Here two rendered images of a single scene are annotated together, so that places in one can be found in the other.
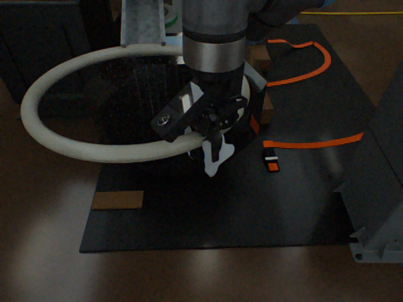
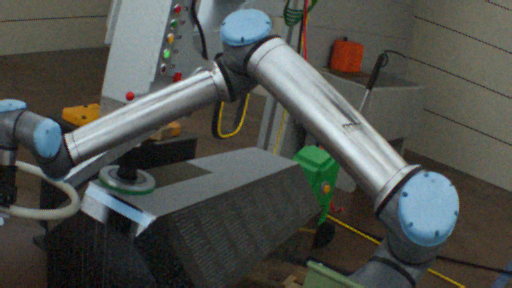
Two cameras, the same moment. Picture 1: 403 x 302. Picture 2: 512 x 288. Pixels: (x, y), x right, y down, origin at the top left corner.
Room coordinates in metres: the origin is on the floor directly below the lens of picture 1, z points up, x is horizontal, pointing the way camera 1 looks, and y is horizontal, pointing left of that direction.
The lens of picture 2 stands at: (-0.54, -1.38, 1.67)
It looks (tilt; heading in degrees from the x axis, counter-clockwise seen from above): 15 degrees down; 32
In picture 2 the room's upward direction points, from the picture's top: 12 degrees clockwise
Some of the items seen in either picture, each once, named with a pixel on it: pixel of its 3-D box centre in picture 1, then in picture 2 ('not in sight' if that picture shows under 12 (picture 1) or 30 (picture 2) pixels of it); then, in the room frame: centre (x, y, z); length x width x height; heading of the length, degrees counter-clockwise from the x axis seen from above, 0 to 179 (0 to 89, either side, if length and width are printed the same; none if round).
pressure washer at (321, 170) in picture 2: not in sight; (310, 174); (3.21, 0.53, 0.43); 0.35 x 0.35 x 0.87; 77
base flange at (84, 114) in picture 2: not in sight; (118, 120); (1.89, 0.92, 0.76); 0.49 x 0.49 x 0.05; 2
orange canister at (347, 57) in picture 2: not in sight; (350, 55); (4.85, 1.24, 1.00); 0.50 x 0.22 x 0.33; 179
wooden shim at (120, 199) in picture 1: (118, 199); not in sight; (0.89, 0.43, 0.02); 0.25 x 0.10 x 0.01; 92
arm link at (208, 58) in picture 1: (211, 48); (4, 153); (0.42, -0.02, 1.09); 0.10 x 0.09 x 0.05; 36
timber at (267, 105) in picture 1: (257, 102); not in sight; (1.65, -0.38, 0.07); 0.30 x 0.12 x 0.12; 5
